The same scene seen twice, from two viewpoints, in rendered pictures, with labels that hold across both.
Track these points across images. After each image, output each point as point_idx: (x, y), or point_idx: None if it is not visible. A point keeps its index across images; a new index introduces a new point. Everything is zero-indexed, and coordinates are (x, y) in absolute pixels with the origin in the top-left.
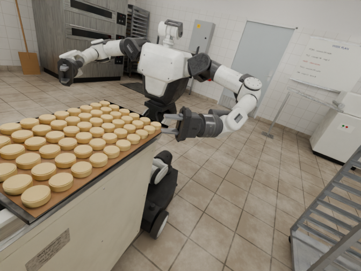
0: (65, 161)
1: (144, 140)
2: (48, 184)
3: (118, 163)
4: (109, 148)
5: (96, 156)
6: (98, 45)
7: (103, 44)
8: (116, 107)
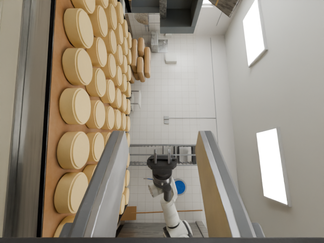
0: (101, 10)
1: (52, 181)
2: None
3: (24, 92)
4: (88, 68)
5: (88, 31)
6: (184, 226)
7: (187, 235)
8: (121, 204)
